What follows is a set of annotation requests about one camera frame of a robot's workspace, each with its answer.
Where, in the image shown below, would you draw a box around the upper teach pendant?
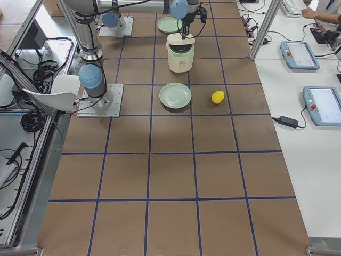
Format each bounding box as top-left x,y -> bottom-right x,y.
280,41 -> 320,70

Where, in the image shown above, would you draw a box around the white keyboard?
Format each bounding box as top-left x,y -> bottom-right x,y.
280,0 -> 302,17

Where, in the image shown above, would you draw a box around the person's forearm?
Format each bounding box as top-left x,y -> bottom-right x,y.
315,12 -> 340,25

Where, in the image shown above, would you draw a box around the black power adapter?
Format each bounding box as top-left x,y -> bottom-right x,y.
278,116 -> 299,129

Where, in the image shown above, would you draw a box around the white rice cooker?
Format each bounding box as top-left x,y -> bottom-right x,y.
166,33 -> 195,73

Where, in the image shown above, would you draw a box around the coiled black cables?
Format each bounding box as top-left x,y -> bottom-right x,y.
20,109 -> 43,133

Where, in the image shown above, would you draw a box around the yellow lemon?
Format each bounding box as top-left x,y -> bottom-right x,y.
211,90 -> 225,105

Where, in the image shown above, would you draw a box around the aluminium frame post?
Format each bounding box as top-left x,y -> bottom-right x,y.
249,0 -> 281,60

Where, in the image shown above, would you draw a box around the white plastic chair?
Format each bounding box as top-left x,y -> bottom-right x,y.
23,75 -> 81,112

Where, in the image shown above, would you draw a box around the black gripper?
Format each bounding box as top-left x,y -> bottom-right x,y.
181,4 -> 199,39

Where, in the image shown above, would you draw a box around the green plate near lemon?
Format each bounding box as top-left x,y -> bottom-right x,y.
159,83 -> 192,109

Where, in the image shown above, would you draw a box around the green plate far side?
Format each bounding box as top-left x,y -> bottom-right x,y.
157,17 -> 183,34

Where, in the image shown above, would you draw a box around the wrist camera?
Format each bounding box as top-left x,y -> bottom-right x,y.
198,7 -> 207,23

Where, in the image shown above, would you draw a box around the lower teach pendant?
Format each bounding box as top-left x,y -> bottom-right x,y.
303,86 -> 340,126

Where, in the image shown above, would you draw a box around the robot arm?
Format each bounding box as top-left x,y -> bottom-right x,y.
63,1 -> 207,112
99,13 -> 183,37

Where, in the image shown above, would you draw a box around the teach pendant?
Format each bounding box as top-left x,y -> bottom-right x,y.
280,41 -> 320,70
303,86 -> 340,126

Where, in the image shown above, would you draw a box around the person's hand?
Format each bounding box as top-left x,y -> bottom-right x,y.
301,7 -> 318,19

